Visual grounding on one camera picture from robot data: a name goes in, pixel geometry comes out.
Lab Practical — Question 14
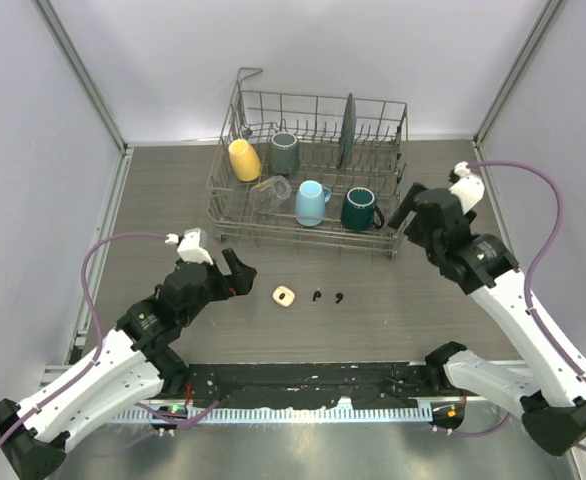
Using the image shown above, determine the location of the beige earbud charging case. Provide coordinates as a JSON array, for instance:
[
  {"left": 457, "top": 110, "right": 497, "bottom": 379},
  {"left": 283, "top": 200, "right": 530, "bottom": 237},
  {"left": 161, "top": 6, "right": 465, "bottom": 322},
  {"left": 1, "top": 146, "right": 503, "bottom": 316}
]
[{"left": 272, "top": 286, "right": 296, "bottom": 308}]

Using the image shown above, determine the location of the dark teal mug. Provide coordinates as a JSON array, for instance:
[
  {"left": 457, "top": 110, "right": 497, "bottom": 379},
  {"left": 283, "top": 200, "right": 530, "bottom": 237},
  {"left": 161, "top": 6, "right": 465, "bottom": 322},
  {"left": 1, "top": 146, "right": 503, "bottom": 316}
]
[{"left": 340, "top": 187, "right": 385, "bottom": 232}]

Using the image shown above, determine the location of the grey wire dish rack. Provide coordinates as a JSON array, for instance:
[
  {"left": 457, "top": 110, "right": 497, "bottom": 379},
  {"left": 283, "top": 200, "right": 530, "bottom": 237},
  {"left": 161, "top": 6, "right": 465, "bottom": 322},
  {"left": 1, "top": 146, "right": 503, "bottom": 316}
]
[{"left": 207, "top": 67, "right": 409, "bottom": 258}]

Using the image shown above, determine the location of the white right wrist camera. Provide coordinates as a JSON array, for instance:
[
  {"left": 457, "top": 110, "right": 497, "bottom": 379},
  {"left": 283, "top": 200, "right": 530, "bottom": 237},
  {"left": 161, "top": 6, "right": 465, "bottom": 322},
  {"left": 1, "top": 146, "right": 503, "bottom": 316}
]
[{"left": 449, "top": 162, "right": 485, "bottom": 214}]

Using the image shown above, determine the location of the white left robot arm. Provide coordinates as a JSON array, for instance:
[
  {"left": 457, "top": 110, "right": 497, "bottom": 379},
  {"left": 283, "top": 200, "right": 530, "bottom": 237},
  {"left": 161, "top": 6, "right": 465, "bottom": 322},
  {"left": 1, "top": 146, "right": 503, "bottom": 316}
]
[{"left": 0, "top": 249, "right": 257, "bottom": 479}]

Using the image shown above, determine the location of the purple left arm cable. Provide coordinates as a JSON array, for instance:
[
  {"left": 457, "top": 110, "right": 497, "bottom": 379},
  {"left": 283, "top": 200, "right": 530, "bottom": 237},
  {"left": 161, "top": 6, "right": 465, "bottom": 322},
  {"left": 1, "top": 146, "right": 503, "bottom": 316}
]
[{"left": 0, "top": 232, "right": 222, "bottom": 480}]

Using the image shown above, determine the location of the grey-green mug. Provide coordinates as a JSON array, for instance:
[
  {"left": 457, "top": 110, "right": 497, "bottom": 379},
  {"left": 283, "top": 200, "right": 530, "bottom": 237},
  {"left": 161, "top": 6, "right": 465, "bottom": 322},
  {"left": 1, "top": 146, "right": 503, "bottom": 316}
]
[{"left": 269, "top": 132, "right": 299, "bottom": 175}]

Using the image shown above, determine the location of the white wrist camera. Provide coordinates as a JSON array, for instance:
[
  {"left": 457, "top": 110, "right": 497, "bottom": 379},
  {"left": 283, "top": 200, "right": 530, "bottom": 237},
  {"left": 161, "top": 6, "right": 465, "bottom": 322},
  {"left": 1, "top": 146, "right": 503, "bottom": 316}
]
[
  {"left": 449, "top": 162, "right": 485, "bottom": 214},
  {"left": 165, "top": 228, "right": 213, "bottom": 265}
]

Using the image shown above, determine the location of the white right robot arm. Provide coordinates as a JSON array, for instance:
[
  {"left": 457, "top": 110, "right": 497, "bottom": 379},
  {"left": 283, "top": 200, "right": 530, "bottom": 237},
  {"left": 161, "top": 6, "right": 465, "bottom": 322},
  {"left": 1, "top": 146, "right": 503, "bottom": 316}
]
[{"left": 388, "top": 177, "right": 586, "bottom": 456}]

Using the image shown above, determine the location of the light blue mug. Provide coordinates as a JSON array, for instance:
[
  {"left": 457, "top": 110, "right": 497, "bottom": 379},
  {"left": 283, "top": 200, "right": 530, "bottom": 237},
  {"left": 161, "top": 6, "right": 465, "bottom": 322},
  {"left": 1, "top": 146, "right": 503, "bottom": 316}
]
[{"left": 295, "top": 180, "right": 331, "bottom": 227}]

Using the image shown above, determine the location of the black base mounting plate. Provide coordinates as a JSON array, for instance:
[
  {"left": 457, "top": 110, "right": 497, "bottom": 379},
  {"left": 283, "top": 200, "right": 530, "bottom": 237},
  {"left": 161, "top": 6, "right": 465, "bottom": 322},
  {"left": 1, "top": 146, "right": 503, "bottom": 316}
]
[{"left": 189, "top": 362, "right": 465, "bottom": 410}]

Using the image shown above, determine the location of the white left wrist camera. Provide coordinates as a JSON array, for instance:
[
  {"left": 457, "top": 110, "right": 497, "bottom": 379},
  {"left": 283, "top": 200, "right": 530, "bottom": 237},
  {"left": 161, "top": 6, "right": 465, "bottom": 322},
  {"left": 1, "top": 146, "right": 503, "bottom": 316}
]
[{"left": 165, "top": 228, "right": 213, "bottom": 265}]

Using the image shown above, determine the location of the aluminium slotted rail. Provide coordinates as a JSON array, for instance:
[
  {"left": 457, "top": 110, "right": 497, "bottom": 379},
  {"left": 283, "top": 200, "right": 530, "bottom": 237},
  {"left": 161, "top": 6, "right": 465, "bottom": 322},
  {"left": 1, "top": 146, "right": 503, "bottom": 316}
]
[{"left": 107, "top": 401, "right": 432, "bottom": 425}]

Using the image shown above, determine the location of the yellow cup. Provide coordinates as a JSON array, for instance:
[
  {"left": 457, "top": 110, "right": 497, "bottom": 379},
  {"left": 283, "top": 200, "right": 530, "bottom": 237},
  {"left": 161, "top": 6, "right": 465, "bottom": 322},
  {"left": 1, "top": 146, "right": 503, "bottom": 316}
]
[{"left": 228, "top": 139, "right": 262, "bottom": 182}]

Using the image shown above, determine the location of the clear glass cup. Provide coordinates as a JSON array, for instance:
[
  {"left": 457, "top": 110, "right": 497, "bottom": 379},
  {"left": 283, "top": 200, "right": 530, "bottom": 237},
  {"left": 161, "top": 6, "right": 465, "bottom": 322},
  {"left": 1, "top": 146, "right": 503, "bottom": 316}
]
[{"left": 249, "top": 175, "right": 292, "bottom": 214}]

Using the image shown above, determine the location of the teal plate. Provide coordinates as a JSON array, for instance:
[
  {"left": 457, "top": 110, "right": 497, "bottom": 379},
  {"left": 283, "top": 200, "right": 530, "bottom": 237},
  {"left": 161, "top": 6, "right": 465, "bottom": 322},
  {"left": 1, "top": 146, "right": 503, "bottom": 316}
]
[{"left": 337, "top": 93, "right": 357, "bottom": 169}]

